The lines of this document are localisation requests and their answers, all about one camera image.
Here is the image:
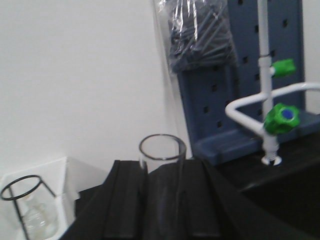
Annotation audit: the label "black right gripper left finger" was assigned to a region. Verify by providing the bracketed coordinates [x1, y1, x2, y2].
[61, 160, 146, 240]

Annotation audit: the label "clear glass test tube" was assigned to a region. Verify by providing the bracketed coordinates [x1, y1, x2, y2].
[138, 133, 187, 240]

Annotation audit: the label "blue pegboard drying rack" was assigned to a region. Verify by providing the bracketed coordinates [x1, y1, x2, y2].
[176, 0, 320, 166]

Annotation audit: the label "white right storage bin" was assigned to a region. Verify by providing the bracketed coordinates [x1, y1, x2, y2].
[0, 157, 108, 240]

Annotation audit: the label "black lab sink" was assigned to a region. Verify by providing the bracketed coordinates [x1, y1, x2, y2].
[241, 171, 320, 239]

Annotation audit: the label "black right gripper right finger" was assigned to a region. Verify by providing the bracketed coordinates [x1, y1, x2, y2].
[179, 160, 314, 240]

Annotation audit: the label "white lab faucet green knobs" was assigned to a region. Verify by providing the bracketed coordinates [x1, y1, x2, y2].
[225, 0, 320, 166]

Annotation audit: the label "clear glass flask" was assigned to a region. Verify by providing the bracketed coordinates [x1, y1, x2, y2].
[23, 199, 59, 240]

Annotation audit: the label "plastic bag of black pegs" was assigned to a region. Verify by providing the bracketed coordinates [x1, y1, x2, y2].
[151, 0, 238, 73]

